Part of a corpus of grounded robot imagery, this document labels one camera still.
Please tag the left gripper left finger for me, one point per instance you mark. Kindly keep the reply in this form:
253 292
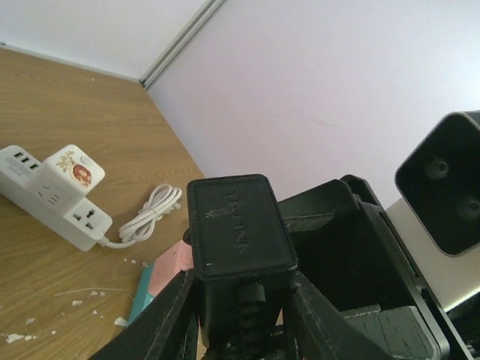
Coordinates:
165 330

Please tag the black charger plug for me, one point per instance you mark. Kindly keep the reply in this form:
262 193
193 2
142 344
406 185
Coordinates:
243 258

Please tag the teal power strip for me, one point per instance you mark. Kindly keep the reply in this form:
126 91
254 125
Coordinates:
142 298

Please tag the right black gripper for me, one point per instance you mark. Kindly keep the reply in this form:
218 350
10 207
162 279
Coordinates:
349 250

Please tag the white cube socket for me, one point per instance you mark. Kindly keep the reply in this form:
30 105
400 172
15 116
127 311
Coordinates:
64 178

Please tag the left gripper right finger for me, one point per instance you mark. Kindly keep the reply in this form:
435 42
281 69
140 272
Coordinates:
320 331

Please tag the pink cube socket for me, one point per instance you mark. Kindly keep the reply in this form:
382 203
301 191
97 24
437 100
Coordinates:
174 260

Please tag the white grey power strip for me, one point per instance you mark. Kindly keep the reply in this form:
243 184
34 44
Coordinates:
83 226

